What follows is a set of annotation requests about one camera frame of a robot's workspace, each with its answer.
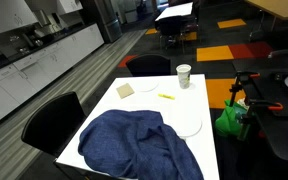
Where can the white range hood cabinet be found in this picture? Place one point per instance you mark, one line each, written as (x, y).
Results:
(67, 6)

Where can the stainless steel refrigerator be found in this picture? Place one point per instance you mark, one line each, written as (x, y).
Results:
(105, 20)

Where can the brown cardboard square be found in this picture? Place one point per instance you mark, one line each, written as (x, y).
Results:
(125, 90)

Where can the white paper cup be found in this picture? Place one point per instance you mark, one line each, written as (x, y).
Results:
(184, 78)

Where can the white kitchen base cabinets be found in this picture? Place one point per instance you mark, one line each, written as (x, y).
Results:
(50, 63)

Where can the small white plate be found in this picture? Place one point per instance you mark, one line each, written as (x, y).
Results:
(188, 125)

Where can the white kitchen wall cabinets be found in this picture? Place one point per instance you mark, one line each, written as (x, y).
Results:
(4, 16)

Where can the wooden table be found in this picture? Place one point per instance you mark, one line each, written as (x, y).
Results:
(280, 7)

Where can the black chair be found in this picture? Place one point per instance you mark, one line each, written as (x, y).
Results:
(54, 123)
(149, 65)

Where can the dark countertop appliance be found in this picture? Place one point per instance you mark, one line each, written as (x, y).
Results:
(34, 38)

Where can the grey office chair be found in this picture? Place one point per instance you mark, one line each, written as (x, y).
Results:
(284, 52)

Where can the yellow marker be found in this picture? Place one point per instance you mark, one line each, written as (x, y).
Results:
(166, 96)

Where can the white background table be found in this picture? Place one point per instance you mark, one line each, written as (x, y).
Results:
(175, 10)

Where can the large white plate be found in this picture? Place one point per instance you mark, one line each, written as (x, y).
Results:
(147, 86)

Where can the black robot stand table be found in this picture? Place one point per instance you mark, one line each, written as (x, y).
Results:
(277, 133)

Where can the green bag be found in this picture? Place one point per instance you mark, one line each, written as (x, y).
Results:
(225, 121)

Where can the dark background chair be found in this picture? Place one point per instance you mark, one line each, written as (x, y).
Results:
(190, 25)
(170, 28)

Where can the blue cloth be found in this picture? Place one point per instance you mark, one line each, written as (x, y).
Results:
(134, 143)

